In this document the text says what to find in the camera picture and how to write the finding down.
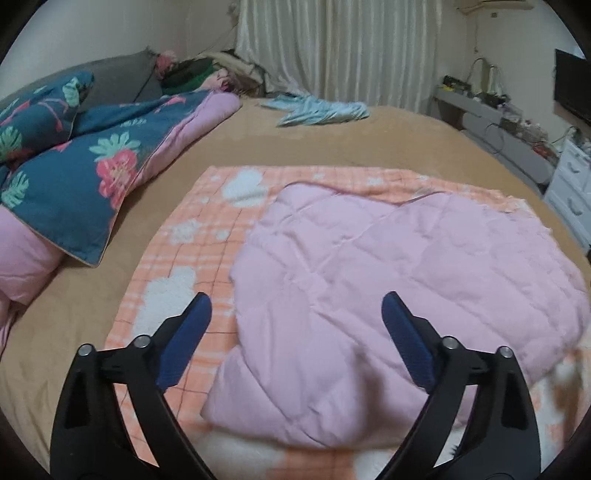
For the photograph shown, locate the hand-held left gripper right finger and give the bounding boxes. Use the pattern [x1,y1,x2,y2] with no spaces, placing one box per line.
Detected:
[376,291,542,480]

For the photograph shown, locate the white drawer cabinet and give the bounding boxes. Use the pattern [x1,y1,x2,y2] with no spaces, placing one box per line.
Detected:
[544,136,591,254]

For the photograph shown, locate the teal floral duvet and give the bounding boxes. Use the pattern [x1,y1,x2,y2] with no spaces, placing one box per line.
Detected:
[0,90,243,344]

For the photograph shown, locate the orange plaid fleece blanket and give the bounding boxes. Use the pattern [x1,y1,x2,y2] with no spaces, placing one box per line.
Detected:
[104,165,591,480]

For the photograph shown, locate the grey pillow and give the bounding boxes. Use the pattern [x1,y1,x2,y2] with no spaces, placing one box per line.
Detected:
[0,48,162,116]

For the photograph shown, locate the white pleated curtain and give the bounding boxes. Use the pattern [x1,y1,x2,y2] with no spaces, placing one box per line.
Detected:
[235,0,446,116]

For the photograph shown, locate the grey low desk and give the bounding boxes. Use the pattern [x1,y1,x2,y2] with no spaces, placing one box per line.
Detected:
[431,88,560,195]

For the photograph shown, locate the bed with tan sheet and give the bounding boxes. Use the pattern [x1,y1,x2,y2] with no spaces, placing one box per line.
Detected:
[0,95,591,480]

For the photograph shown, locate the pile of mixed clothes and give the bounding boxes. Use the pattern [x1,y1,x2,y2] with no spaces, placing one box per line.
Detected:
[154,48,269,99]

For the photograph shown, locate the black television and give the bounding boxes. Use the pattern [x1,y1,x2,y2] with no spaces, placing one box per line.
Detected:
[554,48,591,125]

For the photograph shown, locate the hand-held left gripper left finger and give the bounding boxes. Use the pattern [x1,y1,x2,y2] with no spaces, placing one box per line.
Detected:
[50,292,218,480]

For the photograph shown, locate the black cable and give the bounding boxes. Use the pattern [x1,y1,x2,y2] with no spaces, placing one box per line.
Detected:
[482,122,506,155]

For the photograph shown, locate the teal floral pillow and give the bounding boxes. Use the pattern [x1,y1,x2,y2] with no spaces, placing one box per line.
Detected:
[0,70,95,164]

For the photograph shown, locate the light blue striped cloth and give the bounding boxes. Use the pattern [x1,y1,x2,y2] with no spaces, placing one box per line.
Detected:
[261,92,370,127]

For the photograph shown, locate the white air conditioner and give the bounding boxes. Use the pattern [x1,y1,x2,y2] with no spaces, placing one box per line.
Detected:
[455,0,527,12]

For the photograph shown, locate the pink quilted blanket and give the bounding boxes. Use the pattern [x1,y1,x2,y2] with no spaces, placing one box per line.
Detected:
[201,182,591,450]

